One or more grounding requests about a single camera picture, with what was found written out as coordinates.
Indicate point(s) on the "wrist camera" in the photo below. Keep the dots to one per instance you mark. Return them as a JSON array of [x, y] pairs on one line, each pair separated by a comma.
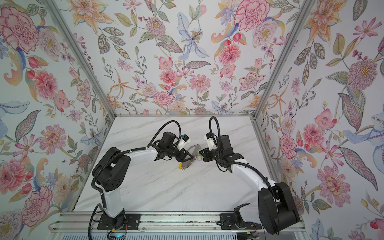
[[184, 140], [210, 140]]

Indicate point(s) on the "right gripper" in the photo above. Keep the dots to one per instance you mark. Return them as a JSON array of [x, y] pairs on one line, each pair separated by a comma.
[[208, 153]]

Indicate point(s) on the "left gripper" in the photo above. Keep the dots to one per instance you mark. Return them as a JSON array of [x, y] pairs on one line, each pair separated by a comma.
[[181, 153]]

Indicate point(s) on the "metal keyring disc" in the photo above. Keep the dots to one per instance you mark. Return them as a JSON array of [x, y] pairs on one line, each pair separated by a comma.
[[192, 156]]

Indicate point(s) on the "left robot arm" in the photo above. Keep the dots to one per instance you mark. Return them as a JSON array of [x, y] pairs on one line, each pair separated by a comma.
[[109, 173]]

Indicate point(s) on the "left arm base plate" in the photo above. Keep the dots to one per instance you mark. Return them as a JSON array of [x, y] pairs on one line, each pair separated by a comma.
[[120, 222]]

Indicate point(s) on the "aluminium front rail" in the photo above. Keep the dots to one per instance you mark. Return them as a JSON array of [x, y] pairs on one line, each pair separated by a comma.
[[165, 226]]

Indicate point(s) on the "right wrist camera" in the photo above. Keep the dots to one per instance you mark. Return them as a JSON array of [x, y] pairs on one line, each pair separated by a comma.
[[210, 140]]

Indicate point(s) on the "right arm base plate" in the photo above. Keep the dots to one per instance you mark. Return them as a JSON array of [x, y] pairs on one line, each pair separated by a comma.
[[233, 221]]

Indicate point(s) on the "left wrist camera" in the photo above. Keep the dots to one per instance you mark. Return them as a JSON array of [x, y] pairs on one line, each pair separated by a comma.
[[184, 140]]

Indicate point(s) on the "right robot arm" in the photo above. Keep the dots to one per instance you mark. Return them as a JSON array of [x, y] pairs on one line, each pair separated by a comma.
[[275, 209]]

